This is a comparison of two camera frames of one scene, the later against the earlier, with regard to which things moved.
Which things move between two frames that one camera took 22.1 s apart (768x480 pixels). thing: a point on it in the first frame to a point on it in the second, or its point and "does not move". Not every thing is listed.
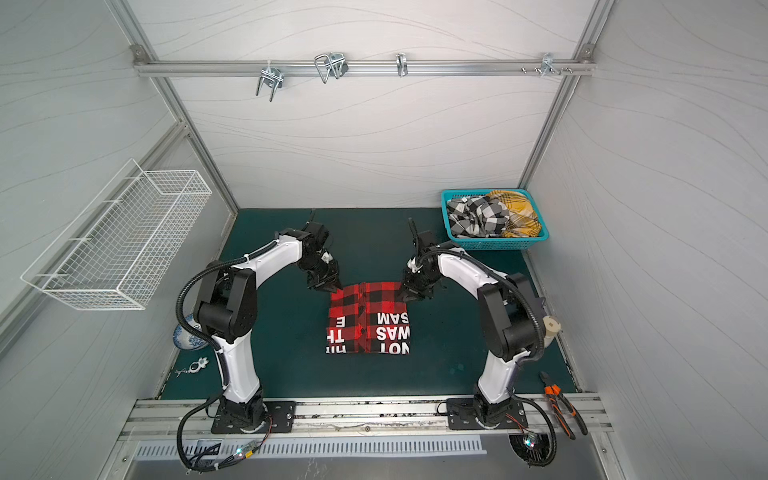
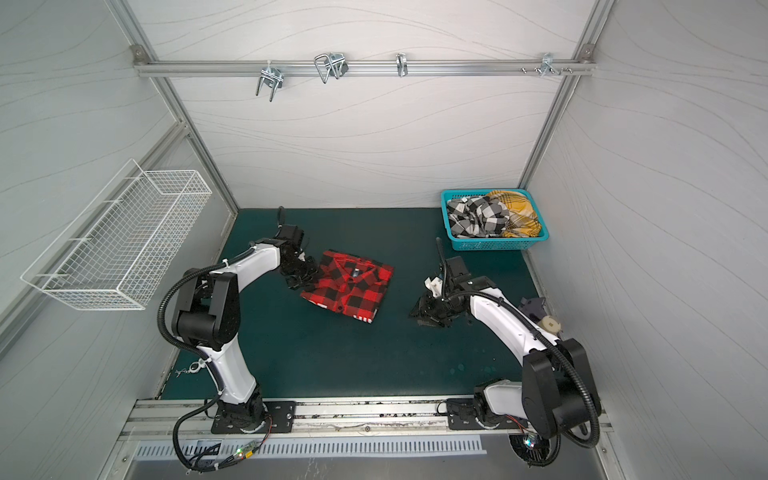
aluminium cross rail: [572, 67] does not move
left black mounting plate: [281, 419] does not move
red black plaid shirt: [368, 318] to [350, 285]
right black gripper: [417, 285] to [430, 307]
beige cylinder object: [552, 326] does not move
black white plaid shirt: [477, 217] does not move
